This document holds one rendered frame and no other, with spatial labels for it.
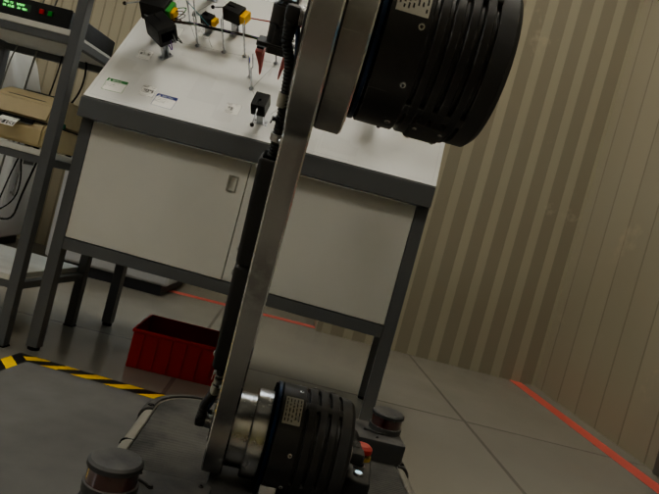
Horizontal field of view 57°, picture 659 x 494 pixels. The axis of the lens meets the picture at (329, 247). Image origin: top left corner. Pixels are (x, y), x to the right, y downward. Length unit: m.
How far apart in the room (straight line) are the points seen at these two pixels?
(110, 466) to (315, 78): 0.52
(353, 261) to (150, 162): 0.74
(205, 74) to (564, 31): 2.64
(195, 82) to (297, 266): 0.72
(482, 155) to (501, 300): 0.92
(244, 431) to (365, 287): 1.10
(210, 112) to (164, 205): 0.34
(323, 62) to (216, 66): 1.67
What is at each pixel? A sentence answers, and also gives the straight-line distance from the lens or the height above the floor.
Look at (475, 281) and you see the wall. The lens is 3.94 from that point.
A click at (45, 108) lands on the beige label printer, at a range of 2.30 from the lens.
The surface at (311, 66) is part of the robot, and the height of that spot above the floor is 0.81.
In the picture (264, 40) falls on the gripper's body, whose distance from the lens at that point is 1.79.
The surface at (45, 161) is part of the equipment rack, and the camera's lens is 2.19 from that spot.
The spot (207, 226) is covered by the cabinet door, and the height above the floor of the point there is 0.56.
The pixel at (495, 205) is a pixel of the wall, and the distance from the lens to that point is 3.95.
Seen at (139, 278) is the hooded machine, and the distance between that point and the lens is 3.69.
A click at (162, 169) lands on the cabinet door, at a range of 2.08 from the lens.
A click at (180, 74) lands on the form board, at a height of 1.03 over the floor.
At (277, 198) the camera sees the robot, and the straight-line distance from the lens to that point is 0.70.
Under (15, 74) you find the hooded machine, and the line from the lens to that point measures 4.17.
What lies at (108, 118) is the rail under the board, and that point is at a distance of 2.12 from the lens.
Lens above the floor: 0.68
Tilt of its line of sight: 2 degrees down
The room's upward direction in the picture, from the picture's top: 15 degrees clockwise
